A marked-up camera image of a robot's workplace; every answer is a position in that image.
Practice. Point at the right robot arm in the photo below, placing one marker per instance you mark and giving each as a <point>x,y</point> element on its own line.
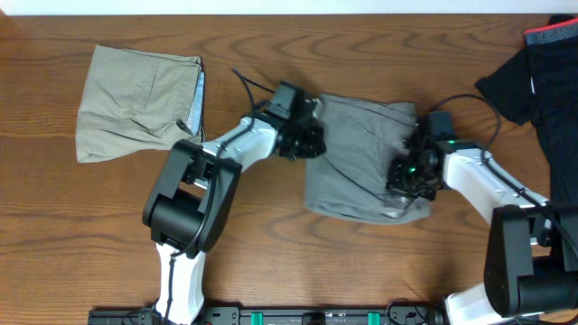
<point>531,259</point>

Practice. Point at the grey shorts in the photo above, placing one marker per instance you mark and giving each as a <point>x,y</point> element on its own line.
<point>349,180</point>

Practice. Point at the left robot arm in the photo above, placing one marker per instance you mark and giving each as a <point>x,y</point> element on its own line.
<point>189,204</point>

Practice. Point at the black t-shirt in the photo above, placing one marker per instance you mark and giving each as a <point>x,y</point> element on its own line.
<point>538,85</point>

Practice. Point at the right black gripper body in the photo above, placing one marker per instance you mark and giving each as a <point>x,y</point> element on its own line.
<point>411,180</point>

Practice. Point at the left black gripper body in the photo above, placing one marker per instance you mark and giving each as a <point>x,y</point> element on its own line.
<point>302,143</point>

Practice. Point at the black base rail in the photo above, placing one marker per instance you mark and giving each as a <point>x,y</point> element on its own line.
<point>397,314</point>

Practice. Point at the folded khaki shorts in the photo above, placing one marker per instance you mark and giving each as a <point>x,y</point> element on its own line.
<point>138,100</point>

